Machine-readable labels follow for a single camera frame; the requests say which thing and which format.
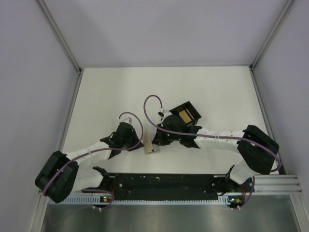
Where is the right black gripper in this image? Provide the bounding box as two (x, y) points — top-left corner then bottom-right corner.
(153, 123), (181, 146)

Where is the black card holder box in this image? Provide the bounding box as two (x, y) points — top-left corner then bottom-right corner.
(170, 101), (202, 127)

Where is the beige card stack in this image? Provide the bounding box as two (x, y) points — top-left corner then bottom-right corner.
(143, 132), (154, 155)

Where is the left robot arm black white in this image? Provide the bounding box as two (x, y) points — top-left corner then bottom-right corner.
(35, 118), (142, 203)

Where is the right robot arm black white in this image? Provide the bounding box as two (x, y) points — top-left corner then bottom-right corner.
(152, 115), (279, 192)

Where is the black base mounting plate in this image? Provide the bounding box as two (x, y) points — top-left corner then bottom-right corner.
(82, 172), (255, 200)

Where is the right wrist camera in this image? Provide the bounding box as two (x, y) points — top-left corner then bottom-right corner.
(158, 108), (169, 118)

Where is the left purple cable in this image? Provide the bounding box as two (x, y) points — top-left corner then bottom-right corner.
(42, 112), (145, 211)

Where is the purple cable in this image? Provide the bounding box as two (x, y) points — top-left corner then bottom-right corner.
(42, 112), (145, 211)
(143, 94), (282, 210)

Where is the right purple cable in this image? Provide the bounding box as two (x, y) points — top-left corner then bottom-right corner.
(143, 94), (282, 210)

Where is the grey slotted cable duct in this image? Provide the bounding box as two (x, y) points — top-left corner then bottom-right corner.
(60, 194), (236, 205)

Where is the aluminium frame rail front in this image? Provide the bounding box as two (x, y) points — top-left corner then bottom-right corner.
(250, 174), (301, 194)

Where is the left aluminium corner post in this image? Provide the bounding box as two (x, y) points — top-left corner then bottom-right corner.
(36, 0), (84, 73)

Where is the aluminium corner post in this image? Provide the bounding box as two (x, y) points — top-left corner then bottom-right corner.
(36, 0), (84, 73)
(250, 0), (296, 70)

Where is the right aluminium corner post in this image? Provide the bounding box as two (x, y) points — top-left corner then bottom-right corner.
(250, 0), (296, 70)

